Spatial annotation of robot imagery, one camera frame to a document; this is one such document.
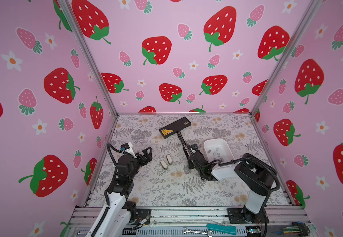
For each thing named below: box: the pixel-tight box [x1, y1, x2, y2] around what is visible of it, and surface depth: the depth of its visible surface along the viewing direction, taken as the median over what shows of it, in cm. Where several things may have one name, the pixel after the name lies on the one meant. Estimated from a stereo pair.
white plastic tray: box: [203, 138, 236, 163], surface depth 100 cm
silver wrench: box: [182, 226, 213, 237], surface depth 71 cm
